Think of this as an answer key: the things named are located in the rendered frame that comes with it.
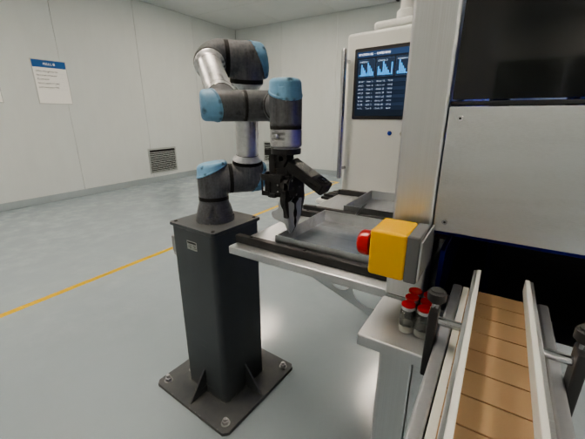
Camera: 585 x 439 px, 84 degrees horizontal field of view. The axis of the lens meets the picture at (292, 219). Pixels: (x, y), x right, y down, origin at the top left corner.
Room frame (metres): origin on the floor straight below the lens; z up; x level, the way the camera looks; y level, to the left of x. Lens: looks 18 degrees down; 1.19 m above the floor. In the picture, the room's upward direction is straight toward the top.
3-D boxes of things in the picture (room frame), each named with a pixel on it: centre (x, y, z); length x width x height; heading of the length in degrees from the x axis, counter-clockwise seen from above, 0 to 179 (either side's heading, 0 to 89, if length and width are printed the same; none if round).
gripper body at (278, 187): (0.79, 0.02, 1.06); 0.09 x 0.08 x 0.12; 58
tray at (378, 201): (1.02, -0.38, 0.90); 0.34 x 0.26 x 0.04; 58
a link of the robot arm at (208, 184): (1.25, 0.30, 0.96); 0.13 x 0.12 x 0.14; 109
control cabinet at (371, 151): (1.62, -0.50, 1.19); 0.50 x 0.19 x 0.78; 50
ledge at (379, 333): (0.43, -0.19, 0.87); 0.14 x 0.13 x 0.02; 58
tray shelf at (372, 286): (0.92, -0.23, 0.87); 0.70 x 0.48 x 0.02; 148
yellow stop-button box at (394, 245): (0.46, -0.16, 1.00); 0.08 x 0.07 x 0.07; 58
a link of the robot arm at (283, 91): (0.79, 0.02, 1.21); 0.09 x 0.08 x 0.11; 19
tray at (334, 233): (0.75, -0.17, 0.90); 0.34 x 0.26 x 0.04; 57
